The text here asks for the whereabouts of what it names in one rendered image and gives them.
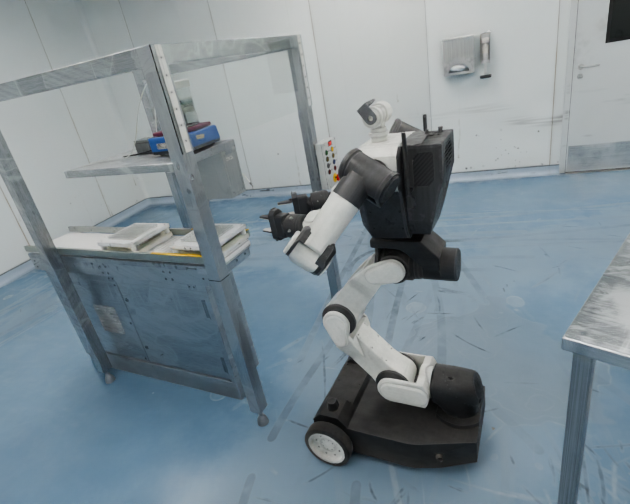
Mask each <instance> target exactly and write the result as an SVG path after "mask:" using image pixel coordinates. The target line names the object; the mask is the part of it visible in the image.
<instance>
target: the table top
mask: <svg viewBox="0 0 630 504"><path fill-rule="evenodd" d="M561 349H563V350H566V351H569V352H572V353H575V354H579V355H582V356H585V357H588V358H591V359H595V360H598V361H601V362H604V363H607V364H611V365H614V366H617V367H620V368H624V369H627V370H630V233H629V235H628V236H627V238H626V239H625V241H624V243H623V244H622V246H621V247H620V249H619V250H618V252H617V253H616V255H615V256H614V258H613V260H612V261H611V263H610V264H609V266H608V267H607V269H606V270H605V272H604V274H603V275H602V277H601V278H600V280H599V281H598V283H597V284H596V286H595V287H594V289H593V291H592V292H591V294H590V295H589V297H588V298H587V300H586V301H585V303H584V305H583V306H582V308H581V309H580V311H579V312H578V314H577V315H576V317H575V318H574V320H573V322H572V323H571V325H570V326H569V328H568V329H567V331H566V332H565V334H564V336H563V337H562V345H561Z"/></svg>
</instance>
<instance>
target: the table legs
mask: <svg viewBox="0 0 630 504"><path fill-rule="evenodd" d="M595 365H596V360H595V359H591V358H588V357H585V356H582V355H579V354H575V353H573V360H572V370H571V379H570V388H569V398H568V407H567V417H566V426H565V435H564V445H563V454H562V463H561V473H560V482H559V492H558V501H557V504H577V497H578V490H579V483H580V475H581V468H582V461H583V453H584V446H585V439H586V431H587V424H588V417H589V409H590V402H591V395H592V387H593V380H594V373H595Z"/></svg>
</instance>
